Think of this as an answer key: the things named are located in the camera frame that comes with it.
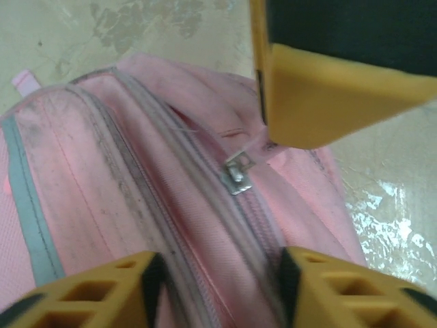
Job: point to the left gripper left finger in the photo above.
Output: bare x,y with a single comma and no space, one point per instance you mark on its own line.
85,300

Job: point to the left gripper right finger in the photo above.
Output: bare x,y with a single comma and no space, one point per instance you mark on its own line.
358,300

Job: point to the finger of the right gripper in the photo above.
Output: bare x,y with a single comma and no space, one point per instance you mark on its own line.
324,102
260,34

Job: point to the pink school backpack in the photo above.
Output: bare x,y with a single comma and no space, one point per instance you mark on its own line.
102,171

